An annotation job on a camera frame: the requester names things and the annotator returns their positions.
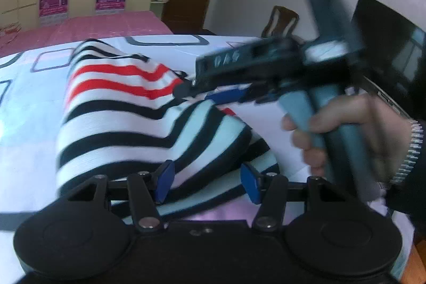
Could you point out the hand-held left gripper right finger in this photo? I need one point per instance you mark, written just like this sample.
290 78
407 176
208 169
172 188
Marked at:
249 184

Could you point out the white sheet with square print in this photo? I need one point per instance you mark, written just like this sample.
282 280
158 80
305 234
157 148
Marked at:
26 124

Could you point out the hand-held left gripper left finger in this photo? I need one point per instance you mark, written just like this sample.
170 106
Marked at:
166 181

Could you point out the person's right forearm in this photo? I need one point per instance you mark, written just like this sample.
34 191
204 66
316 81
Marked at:
416 200

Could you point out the person's right hand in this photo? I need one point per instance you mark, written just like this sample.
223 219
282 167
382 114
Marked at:
359 124

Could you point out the silver wristwatch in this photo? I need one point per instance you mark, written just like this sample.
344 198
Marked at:
409 151

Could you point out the black red white striped sweater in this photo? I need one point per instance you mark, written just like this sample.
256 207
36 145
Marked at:
116 124

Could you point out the brown wooden chair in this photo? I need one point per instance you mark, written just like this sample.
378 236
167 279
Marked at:
279 22

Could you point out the black television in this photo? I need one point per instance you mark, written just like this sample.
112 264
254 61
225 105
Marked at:
392 47

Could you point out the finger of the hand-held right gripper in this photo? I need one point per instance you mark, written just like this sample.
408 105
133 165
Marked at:
226 96
186 89

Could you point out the pink bed sheet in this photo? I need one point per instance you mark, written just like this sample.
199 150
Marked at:
100 24

